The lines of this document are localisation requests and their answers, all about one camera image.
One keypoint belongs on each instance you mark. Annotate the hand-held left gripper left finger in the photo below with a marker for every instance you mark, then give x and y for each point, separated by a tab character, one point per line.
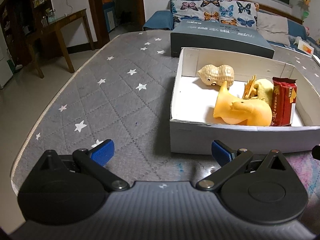
102	152

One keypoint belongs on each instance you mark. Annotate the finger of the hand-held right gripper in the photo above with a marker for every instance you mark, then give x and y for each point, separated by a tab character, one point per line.
316	152

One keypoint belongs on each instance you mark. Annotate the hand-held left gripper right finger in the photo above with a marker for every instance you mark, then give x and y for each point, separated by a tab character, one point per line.
222	153

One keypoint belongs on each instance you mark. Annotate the white cardboard box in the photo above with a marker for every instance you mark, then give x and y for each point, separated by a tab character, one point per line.
190	140

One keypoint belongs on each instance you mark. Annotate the yellow rubber animal toy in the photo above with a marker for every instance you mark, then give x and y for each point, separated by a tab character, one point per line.
250	112

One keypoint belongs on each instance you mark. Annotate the red snack packet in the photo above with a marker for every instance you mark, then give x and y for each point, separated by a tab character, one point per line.
285	100

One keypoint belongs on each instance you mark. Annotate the yellow plush toy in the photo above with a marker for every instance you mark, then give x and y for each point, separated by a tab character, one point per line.
263	90

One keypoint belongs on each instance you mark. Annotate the beige peanut toy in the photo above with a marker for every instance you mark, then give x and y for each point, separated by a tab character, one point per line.
217	73

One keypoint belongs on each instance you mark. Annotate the grey star-print desktop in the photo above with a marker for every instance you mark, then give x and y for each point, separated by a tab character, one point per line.
100	100

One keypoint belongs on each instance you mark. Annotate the white picture card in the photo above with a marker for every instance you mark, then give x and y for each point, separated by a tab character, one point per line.
305	47

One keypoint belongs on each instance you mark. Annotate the dark grey box lid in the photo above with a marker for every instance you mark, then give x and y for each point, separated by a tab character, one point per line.
220	42

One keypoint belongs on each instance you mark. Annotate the pink small toy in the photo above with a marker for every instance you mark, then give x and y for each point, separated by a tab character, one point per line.
307	31

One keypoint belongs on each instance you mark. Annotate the grey pillow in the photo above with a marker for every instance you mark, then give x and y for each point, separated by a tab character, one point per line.
273	28

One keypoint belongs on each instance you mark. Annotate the blue cabinet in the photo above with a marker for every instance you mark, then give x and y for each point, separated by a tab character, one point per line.
109	17

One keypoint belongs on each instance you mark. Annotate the wooden side table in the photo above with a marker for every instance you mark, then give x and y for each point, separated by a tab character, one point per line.
65	21

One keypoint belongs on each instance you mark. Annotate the butterfly print cushion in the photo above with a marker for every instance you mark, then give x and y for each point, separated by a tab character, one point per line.
240	12
192	10

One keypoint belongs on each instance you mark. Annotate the blue sofa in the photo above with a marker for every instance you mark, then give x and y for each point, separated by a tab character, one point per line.
157	20

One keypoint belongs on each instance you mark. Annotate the glass jar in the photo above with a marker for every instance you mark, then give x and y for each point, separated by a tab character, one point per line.
51	17

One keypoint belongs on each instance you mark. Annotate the artificial flower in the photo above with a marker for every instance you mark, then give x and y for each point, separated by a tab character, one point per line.
305	1

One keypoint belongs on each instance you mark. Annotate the dark wooden shelf cabinet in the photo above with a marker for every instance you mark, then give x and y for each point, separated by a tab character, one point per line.
27	10

